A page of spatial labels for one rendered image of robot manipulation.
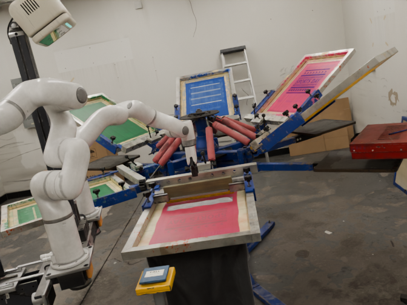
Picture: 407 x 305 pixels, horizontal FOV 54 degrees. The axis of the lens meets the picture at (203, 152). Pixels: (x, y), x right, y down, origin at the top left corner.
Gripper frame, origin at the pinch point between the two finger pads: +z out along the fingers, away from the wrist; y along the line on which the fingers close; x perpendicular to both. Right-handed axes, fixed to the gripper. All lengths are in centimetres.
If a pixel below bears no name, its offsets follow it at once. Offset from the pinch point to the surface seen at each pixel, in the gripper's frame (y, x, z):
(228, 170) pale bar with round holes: -21.8, 17.5, 8.6
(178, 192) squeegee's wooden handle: 1.0, -10.8, 9.6
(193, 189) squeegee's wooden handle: 1.1, -2.5, 9.3
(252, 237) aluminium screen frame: 60, 25, 15
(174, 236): 43.8, -10.0, 16.5
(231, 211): 24.4, 16.5, 16.5
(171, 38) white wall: -413, -43, -98
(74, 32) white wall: -416, -187, -134
